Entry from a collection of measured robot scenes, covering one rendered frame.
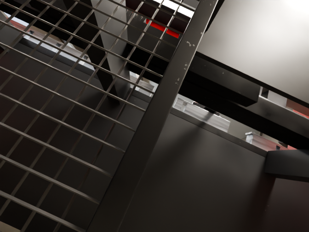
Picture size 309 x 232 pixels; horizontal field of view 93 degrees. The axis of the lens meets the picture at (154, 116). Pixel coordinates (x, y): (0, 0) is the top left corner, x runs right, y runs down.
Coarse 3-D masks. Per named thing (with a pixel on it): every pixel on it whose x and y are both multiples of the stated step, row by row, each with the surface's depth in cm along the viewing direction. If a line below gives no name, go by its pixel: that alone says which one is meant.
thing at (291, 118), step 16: (16, 0) 64; (16, 16) 75; (48, 16) 64; (64, 32) 70; (144, 64) 66; (192, 96) 73; (208, 96) 68; (224, 112) 74; (240, 112) 68; (256, 112) 65; (272, 112) 66; (288, 112) 67; (256, 128) 75; (272, 128) 69; (288, 128) 65; (304, 128) 66; (288, 144) 76; (304, 144) 70
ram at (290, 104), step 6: (126, 6) 113; (132, 12) 112; (150, 24) 112; (156, 24) 112; (162, 30) 111; (168, 30) 112; (174, 36) 111; (264, 90) 112; (288, 102) 112; (294, 102) 110; (294, 108) 115; (300, 108) 113; (306, 108) 110; (306, 114) 116
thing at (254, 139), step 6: (252, 132) 99; (246, 138) 104; (252, 138) 98; (258, 138) 99; (264, 138) 99; (252, 144) 97; (258, 144) 97; (264, 144) 98; (270, 144) 98; (276, 144) 99; (270, 150) 97; (276, 150) 100
